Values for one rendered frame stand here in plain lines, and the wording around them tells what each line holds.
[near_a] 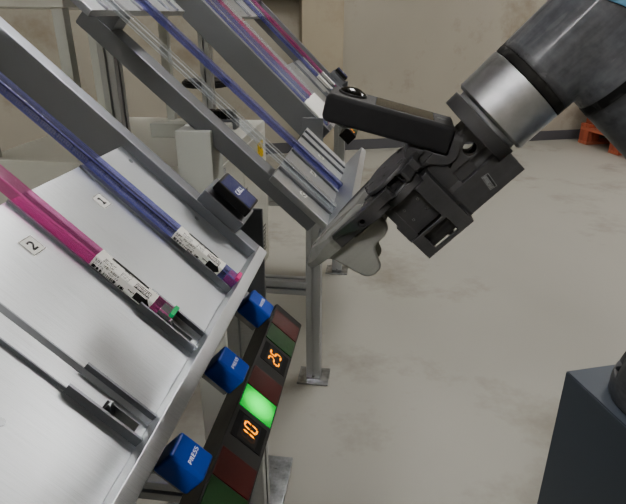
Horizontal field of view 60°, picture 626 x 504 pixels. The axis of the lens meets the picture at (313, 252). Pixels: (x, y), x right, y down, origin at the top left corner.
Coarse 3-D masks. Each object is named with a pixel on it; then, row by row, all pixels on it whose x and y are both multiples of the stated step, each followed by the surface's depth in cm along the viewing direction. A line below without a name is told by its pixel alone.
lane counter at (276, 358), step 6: (264, 348) 56; (270, 348) 57; (264, 354) 56; (270, 354) 56; (276, 354) 57; (282, 354) 58; (264, 360) 55; (270, 360) 56; (276, 360) 56; (282, 360) 57; (276, 366) 56; (282, 366) 56; (282, 372) 56
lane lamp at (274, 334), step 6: (270, 330) 59; (276, 330) 60; (270, 336) 58; (276, 336) 59; (282, 336) 60; (276, 342) 59; (282, 342) 59; (288, 342) 60; (294, 342) 61; (282, 348) 59; (288, 348) 59; (288, 354) 59
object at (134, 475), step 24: (240, 288) 55; (216, 312) 52; (216, 336) 47; (192, 360) 43; (192, 384) 41; (168, 408) 38; (144, 432) 38; (168, 432) 36; (144, 456) 34; (120, 480) 33; (144, 480) 33
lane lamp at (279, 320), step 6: (276, 312) 63; (276, 318) 62; (282, 318) 63; (276, 324) 61; (282, 324) 62; (288, 324) 63; (294, 324) 64; (282, 330) 61; (288, 330) 62; (294, 330) 63; (288, 336) 61; (294, 336) 62
